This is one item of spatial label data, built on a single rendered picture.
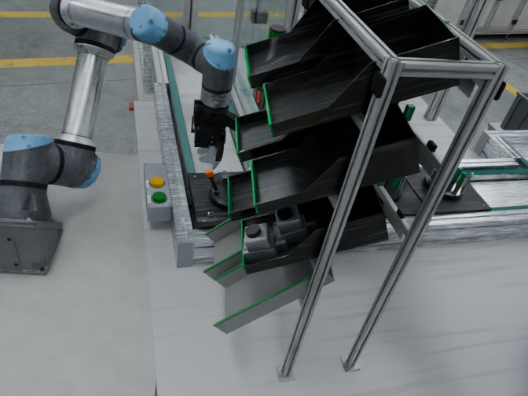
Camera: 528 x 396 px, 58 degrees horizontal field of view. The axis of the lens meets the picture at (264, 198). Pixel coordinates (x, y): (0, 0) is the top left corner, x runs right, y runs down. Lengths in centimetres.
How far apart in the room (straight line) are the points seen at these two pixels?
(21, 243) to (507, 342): 131
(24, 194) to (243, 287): 62
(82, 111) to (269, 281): 75
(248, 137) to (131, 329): 57
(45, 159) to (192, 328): 59
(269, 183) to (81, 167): 72
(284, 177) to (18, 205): 74
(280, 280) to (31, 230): 61
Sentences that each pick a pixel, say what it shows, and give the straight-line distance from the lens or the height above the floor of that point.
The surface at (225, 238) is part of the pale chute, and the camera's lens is 124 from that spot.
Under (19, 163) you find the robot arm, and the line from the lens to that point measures 137.
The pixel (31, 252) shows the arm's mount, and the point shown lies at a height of 94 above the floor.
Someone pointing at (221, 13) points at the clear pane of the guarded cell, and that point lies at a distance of 258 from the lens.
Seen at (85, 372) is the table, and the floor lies 86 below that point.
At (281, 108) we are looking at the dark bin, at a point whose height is 152.
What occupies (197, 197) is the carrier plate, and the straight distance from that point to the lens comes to 142.
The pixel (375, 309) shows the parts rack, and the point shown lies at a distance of 108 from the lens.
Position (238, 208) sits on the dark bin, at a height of 120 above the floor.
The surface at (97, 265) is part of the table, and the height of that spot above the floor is 86.
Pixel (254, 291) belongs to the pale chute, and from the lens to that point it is 109.
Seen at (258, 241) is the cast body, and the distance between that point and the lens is 90.
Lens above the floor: 190
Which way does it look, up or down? 40 degrees down
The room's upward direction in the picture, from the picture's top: 11 degrees clockwise
